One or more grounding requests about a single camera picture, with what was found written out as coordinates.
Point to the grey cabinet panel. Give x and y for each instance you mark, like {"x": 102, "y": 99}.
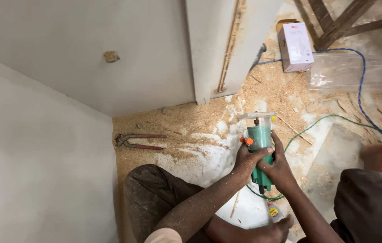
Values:
{"x": 211, "y": 47}

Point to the small yellow-label bottle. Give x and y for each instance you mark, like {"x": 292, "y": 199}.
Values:
{"x": 274, "y": 212}

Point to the small chipboard block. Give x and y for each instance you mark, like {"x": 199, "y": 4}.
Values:
{"x": 111, "y": 56}

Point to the grey board offcut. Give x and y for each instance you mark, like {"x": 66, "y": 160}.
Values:
{"x": 336, "y": 158}

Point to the green trim router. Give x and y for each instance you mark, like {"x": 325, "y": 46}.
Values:
{"x": 260, "y": 136}

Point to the white cardboard box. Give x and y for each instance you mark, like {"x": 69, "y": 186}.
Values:
{"x": 295, "y": 47}

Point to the wooden table frame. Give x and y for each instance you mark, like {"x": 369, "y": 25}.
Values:
{"x": 341, "y": 23}

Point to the thin wood sliver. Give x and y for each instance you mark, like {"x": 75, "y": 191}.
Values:
{"x": 292, "y": 128}

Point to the person's left hand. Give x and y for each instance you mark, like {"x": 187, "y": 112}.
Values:
{"x": 243, "y": 162}

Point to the person's right leg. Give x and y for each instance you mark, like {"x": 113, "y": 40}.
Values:
{"x": 370, "y": 202}

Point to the clear plastic sheet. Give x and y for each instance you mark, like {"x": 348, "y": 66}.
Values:
{"x": 342, "y": 72}

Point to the person's right hand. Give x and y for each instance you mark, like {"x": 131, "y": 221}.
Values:
{"x": 278, "y": 172}

